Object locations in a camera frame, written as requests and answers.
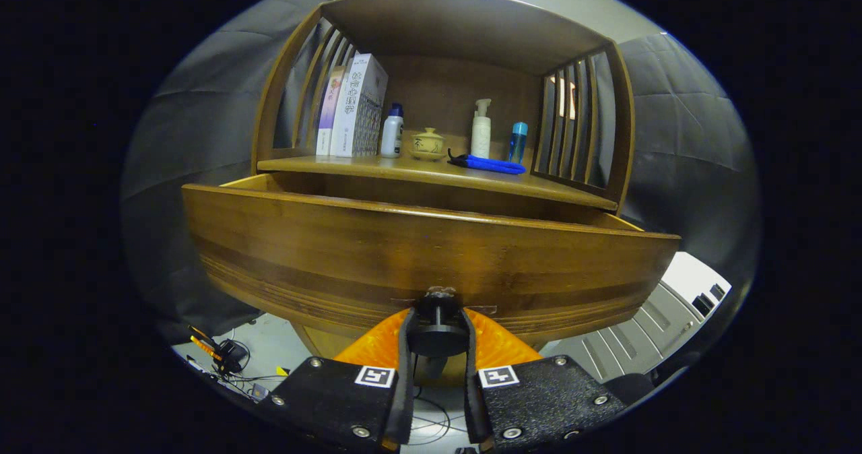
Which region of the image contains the wooden cabinet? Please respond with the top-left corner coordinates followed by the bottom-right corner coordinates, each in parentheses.
top-left (251, 0), bottom-right (636, 381)

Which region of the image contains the orange hand tool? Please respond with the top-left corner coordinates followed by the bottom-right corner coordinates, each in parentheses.
top-left (187, 326), bottom-right (223, 362)

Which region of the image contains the yellow lidded teacup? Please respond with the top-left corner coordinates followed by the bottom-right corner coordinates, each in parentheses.
top-left (409, 127), bottom-right (446, 162)

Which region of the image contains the white pump bottle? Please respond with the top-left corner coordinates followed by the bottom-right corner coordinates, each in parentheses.
top-left (470, 98), bottom-right (492, 159)

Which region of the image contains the black drawer knob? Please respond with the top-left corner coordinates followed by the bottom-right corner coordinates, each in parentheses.
top-left (406, 287), bottom-right (470, 358)

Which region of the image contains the white side cabinet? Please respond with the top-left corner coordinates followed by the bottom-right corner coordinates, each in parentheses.
top-left (542, 252), bottom-right (733, 384)

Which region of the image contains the wooden drawer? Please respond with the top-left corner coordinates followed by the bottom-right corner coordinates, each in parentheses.
top-left (182, 173), bottom-right (681, 347)

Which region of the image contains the white bottle with blue cap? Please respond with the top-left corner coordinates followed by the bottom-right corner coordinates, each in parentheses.
top-left (380, 102), bottom-right (405, 158)

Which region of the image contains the blue transparent bottle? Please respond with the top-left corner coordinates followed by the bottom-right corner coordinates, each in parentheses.
top-left (508, 122), bottom-right (529, 165)

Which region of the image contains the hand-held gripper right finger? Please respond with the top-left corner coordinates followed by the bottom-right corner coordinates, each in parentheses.
top-left (461, 308), bottom-right (628, 453)

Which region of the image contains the wooden countertop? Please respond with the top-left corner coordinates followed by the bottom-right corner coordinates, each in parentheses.
top-left (257, 154), bottom-right (619, 212)

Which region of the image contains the blue folded cloth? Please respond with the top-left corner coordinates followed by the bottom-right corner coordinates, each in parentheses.
top-left (447, 149), bottom-right (527, 175)

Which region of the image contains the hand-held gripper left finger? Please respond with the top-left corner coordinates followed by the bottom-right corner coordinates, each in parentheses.
top-left (258, 308), bottom-right (417, 453)

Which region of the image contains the small black device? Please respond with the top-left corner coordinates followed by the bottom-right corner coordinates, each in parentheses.
top-left (217, 339), bottom-right (250, 376)

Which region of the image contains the white book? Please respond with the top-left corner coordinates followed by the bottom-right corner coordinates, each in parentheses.
top-left (329, 53), bottom-right (389, 158)

